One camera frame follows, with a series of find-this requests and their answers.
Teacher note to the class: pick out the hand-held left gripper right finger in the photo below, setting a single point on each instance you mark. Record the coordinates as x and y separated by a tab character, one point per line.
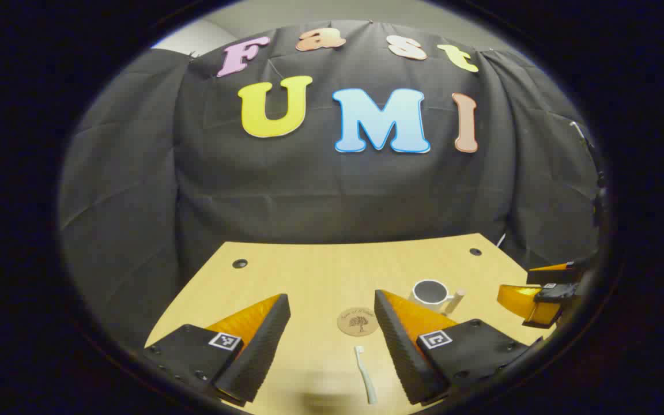
404	357

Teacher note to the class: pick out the light wooden desktop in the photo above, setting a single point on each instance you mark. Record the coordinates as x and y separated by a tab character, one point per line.
320	276

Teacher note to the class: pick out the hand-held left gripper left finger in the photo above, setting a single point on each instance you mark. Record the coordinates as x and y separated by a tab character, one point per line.
254	357

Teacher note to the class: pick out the round cork coaster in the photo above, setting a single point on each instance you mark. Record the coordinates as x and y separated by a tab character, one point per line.
358	321

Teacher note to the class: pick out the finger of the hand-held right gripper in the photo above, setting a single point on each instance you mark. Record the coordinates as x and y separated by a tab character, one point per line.
554	274
525	300

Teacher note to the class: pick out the white toothbrush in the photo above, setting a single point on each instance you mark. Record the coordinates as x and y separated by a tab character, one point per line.
365	374

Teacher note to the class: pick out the black backdrop cloth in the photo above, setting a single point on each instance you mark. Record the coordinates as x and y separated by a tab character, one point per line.
320	190

